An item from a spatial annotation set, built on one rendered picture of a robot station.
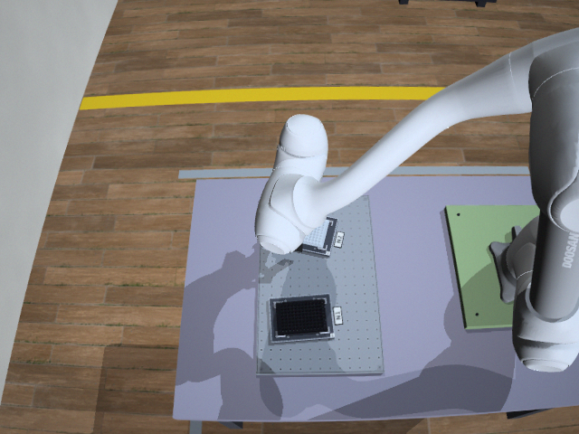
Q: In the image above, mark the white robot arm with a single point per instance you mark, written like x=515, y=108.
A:
x=542, y=77

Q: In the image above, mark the black rectangular frame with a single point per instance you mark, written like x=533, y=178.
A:
x=325, y=251

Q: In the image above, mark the grey rectangular frame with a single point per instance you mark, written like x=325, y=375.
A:
x=275, y=338

